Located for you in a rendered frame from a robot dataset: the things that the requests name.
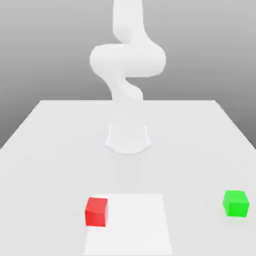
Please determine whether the small red cube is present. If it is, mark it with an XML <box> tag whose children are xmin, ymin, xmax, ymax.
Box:
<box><xmin>84</xmin><ymin>196</ymin><xmax>109</xmax><ymax>228</ymax></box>

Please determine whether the small green cube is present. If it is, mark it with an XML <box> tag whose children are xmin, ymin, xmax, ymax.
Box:
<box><xmin>222</xmin><ymin>189</ymin><xmax>251</xmax><ymax>218</ymax></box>

